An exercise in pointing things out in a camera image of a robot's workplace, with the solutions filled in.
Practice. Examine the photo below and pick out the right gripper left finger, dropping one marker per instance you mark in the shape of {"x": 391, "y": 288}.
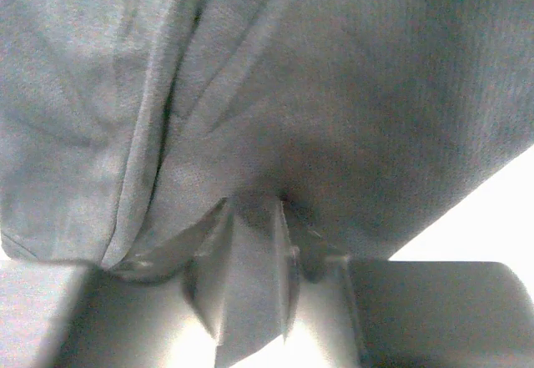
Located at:
{"x": 160, "y": 312}

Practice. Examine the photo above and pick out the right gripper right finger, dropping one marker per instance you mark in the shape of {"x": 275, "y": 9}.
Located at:
{"x": 378, "y": 313}

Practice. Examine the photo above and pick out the black t shirt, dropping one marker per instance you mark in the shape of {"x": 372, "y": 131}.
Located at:
{"x": 124, "y": 122}

